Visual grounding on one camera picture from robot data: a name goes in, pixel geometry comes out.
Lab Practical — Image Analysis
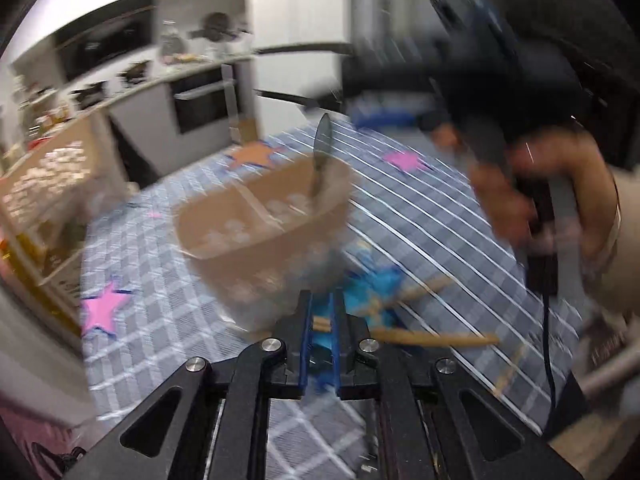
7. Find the blue-tipped wooden chopstick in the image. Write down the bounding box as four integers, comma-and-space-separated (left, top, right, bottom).
343, 274, 452, 328

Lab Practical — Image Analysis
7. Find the plain wooden chopstick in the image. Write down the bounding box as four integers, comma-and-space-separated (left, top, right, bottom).
370, 327, 500, 348

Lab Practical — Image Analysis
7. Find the white refrigerator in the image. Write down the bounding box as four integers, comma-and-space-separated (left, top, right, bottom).
246, 0, 350, 138

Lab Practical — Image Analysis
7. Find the orange star sticker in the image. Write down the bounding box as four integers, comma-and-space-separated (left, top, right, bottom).
228, 141, 279, 171

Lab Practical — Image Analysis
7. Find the beige flower storage rack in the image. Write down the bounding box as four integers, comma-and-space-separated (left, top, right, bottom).
0, 119, 109, 286

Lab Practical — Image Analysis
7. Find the beige utensil holder caddy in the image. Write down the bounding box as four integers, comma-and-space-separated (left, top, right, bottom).
172, 156, 355, 333

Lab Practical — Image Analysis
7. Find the built-in black oven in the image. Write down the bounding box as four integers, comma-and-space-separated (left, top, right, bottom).
169, 64, 243, 136

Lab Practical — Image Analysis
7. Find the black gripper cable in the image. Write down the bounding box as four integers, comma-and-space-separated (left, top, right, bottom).
539, 288, 559, 430

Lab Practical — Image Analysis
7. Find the blue star sticker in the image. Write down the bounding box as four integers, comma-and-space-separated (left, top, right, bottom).
342, 240, 405, 327

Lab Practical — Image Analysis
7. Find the pink plastic stool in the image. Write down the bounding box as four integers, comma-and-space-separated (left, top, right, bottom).
1, 400, 87, 479

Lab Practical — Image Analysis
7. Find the black range hood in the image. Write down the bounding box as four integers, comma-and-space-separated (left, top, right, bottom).
53, 0, 156, 81

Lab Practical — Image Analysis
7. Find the pink star left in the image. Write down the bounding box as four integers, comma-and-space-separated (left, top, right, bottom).
81, 281, 132, 336

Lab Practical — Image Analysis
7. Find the pink star right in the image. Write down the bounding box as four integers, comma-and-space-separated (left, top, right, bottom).
382, 151, 430, 174

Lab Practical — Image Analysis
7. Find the pink star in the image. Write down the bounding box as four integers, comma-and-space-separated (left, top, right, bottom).
382, 151, 430, 174
81, 281, 132, 336

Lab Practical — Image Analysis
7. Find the right hand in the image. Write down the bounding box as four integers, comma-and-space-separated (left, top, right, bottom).
432, 121, 624, 261

